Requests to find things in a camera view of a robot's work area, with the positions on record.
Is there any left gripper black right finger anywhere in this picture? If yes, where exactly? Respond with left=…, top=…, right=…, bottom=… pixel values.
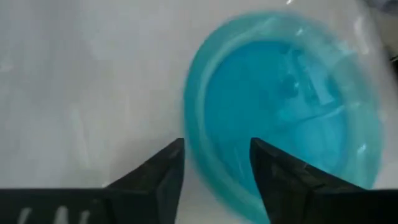
left=249, top=138, right=368, bottom=224

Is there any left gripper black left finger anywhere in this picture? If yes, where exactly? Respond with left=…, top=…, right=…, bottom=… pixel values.
left=104, top=138, right=186, bottom=224

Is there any blue translucent plastic plate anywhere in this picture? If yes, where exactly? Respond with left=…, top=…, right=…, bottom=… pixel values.
left=182, top=11, right=385, bottom=224

